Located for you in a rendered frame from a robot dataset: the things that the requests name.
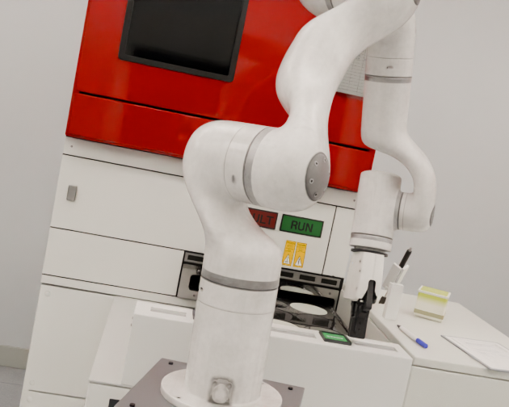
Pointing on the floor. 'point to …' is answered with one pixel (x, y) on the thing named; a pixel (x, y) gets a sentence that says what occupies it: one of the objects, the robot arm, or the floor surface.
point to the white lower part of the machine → (64, 346)
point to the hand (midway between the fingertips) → (357, 327)
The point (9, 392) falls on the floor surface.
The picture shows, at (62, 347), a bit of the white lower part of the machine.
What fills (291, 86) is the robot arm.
